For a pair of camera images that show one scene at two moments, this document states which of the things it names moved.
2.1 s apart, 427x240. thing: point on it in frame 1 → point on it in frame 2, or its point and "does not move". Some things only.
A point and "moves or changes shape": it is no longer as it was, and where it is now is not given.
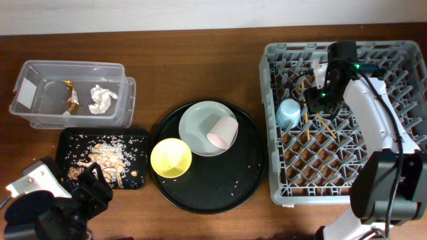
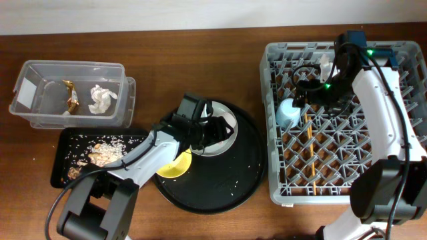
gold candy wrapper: x=73 y=103 does not move
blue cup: x=288 y=113 does not move
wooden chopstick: x=329 y=129 → x=308 y=123
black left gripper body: x=86 y=203 → x=210 y=131
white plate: x=209 y=128 does not move
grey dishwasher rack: x=314 y=141 does not move
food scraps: x=113 y=159 does not move
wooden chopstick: x=303 y=87 moves or changes shape
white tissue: x=102 y=98 does not move
